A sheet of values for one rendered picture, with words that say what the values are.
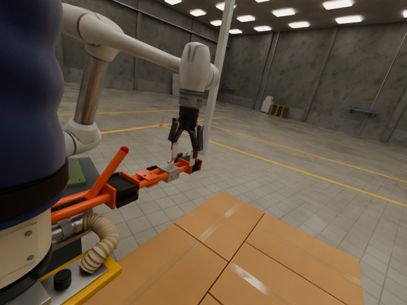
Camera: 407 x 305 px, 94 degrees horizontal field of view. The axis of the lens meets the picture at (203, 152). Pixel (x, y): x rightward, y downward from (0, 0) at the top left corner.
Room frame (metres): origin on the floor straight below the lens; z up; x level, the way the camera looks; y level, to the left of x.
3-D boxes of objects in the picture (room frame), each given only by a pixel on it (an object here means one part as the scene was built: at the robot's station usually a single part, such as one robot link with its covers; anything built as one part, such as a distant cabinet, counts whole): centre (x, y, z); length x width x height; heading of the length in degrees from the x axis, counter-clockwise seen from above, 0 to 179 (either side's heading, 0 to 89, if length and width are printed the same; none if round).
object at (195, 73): (0.73, 0.08, 1.43); 0.13 x 0.11 x 0.16; 166
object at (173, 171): (0.64, 0.12, 1.05); 0.07 x 0.07 x 0.04; 62
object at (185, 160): (0.76, 0.05, 1.04); 0.08 x 0.07 x 0.05; 152
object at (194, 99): (0.72, 0.08, 1.32); 0.09 x 0.09 x 0.06
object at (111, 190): (0.46, 0.22, 1.06); 0.10 x 0.08 x 0.06; 62
